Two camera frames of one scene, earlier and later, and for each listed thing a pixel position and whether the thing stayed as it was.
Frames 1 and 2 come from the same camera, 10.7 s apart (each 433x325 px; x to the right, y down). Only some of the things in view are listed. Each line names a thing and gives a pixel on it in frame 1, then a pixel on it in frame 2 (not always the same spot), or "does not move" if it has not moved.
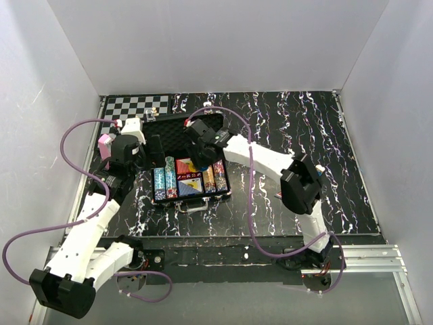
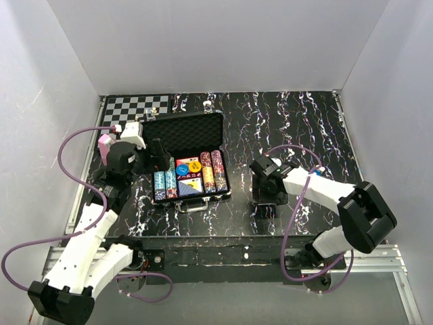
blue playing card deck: [190, 187] does not move
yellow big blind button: [191, 167] does not move
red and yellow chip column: [209, 181] does not move
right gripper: [192, 150] to [280, 198]
